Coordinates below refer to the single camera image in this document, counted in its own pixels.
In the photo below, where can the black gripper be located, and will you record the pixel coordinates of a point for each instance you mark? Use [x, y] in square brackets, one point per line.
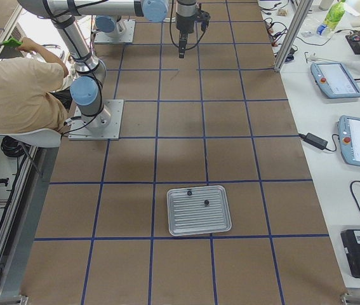
[185, 26]

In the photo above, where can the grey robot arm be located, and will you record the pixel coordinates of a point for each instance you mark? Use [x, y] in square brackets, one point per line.
[108, 23]
[86, 90]

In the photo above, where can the silver ribbed metal tray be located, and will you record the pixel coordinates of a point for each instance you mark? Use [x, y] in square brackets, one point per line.
[187, 215]

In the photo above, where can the green plastic bottle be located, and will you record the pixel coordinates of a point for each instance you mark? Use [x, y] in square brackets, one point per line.
[334, 15]

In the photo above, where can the far teach pendant tablet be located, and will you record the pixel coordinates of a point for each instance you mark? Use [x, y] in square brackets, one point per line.
[334, 80]

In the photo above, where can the green handheld tool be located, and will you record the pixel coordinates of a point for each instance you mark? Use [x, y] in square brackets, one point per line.
[12, 43]

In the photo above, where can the black power adapter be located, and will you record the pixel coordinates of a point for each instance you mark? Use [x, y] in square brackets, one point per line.
[314, 140]

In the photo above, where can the person in beige shirt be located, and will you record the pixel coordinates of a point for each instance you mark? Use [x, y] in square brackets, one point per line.
[27, 102]

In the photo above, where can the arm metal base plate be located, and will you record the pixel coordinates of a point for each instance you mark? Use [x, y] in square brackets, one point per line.
[126, 38]
[105, 126]

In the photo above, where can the aluminium frame post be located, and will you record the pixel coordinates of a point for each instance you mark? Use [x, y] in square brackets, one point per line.
[294, 26]

